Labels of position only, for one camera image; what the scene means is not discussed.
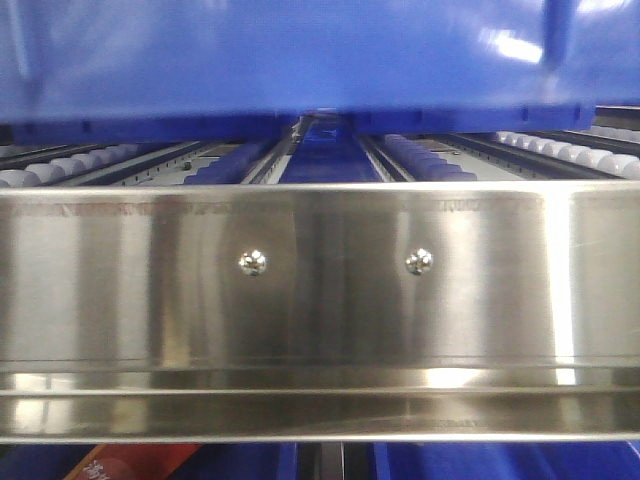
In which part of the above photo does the blue plastic bin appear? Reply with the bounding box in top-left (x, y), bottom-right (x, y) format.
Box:
top-left (1, 1), bottom-right (639, 143)

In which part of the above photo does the blue lower bin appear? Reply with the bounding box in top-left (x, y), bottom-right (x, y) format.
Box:
top-left (1, 441), bottom-right (639, 479)

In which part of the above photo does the left silver screw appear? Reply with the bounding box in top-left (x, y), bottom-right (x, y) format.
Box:
top-left (238, 249), bottom-right (268, 277)

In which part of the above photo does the silver screw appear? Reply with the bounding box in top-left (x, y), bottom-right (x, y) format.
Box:
top-left (238, 249), bottom-right (268, 277)
top-left (405, 248), bottom-right (434, 276)

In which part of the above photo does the white roller track rack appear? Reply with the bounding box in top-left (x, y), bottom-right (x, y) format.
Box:
top-left (1, 113), bottom-right (639, 199)

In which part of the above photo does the right silver screw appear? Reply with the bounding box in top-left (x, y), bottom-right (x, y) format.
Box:
top-left (405, 248), bottom-right (434, 276)

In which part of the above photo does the red printed box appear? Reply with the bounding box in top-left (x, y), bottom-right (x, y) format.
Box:
top-left (65, 443), bottom-right (202, 479)

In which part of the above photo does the stainless steel shelf front rail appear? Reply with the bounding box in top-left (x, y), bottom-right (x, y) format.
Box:
top-left (1, 182), bottom-right (639, 443)

